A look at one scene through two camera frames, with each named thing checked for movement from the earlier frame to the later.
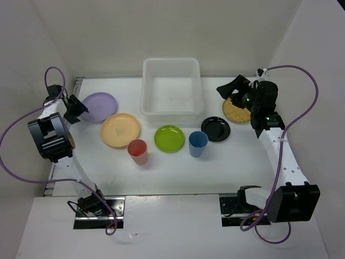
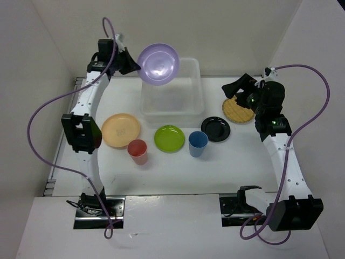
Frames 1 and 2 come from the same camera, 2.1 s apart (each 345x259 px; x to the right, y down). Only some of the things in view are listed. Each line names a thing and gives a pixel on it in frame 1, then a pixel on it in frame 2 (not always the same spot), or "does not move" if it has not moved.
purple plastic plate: [101, 106] -> [159, 64]
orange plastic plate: [118, 129] does not move
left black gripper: [79, 108] -> [131, 65]
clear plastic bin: [172, 92] does not move
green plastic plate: [169, 138] does not move
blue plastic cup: [198, 141] does not move
